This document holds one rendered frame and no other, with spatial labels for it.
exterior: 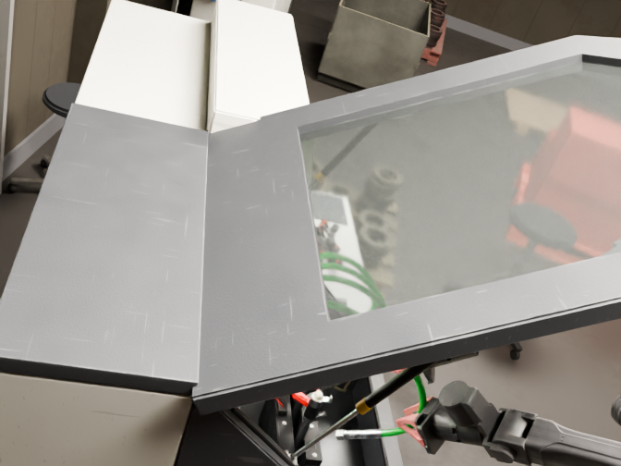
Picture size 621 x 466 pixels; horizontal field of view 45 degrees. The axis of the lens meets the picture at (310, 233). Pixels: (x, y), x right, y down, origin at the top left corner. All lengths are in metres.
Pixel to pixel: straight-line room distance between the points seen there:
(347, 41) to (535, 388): 3.02
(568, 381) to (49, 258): 3.16
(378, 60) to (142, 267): 4.66
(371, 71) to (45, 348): 4.90
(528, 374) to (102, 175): 2.85
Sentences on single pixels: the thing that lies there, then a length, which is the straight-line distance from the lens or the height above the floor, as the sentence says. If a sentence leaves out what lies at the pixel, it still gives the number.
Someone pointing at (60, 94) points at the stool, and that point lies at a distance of 3.64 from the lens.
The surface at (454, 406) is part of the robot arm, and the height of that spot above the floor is 1.40.
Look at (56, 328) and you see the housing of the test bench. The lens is 1.07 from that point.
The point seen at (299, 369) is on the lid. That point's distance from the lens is 1.01.
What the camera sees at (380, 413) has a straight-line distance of 1.89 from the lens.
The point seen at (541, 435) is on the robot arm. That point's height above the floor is 1.44.
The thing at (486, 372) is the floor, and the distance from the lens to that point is 3.73.
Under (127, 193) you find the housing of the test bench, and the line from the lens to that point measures 1.34.
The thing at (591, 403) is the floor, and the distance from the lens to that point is 3.95.
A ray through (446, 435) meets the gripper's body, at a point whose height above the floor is 1.30.
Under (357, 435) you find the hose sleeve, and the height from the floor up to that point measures 1.15.
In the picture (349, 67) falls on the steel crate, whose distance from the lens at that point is 5.76.
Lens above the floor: 2.26
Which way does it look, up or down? 34 degrees down
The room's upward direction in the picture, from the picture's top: 20 degrees clockwise
